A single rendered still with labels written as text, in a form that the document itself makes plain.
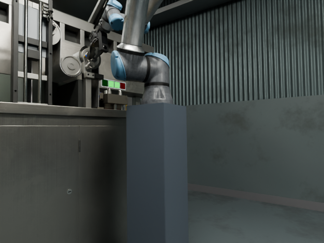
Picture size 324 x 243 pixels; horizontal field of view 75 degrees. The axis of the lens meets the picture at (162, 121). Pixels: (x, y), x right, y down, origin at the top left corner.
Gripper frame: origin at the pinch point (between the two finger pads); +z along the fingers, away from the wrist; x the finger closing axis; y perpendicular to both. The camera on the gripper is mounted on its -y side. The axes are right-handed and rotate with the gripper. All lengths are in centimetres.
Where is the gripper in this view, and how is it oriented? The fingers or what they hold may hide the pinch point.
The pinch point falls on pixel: (92, 58)
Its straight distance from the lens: 141.5
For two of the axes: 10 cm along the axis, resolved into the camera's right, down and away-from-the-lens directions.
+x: -6.9, -0.1, -7.3
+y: -4.8, -7.5, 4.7
